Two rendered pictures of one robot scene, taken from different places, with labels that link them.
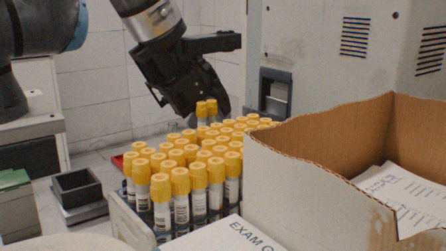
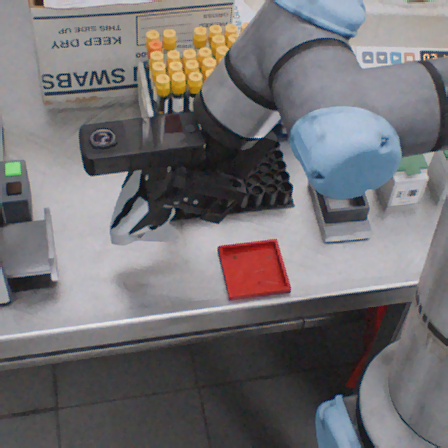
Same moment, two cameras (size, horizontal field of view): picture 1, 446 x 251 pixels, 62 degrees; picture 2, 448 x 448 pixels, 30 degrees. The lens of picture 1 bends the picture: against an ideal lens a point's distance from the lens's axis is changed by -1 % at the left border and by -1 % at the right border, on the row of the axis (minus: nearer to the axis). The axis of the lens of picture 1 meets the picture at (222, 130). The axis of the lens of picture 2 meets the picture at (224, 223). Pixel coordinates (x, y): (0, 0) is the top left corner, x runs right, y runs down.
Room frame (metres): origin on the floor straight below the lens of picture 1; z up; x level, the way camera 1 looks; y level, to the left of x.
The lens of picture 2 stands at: (1.05, 0.29, 1.63)
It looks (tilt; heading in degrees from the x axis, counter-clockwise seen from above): 52 degrees down; 201
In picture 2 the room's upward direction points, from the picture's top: 6 degrees clockwise
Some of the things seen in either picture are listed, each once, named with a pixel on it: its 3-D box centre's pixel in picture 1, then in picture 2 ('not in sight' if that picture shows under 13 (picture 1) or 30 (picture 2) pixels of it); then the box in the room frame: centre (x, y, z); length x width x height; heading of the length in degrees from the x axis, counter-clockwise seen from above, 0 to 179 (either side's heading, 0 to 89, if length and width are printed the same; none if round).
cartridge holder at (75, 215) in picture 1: (77, 191); (340, 201); (0.42, 0.19, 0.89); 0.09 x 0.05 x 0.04; 35
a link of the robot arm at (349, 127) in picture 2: not in sight; (353, 118); (0.57, 0.20, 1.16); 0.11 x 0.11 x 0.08; 41
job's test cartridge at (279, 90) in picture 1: (286, 96); not in sight; (0.69, -0.12, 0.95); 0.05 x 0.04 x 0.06; 37
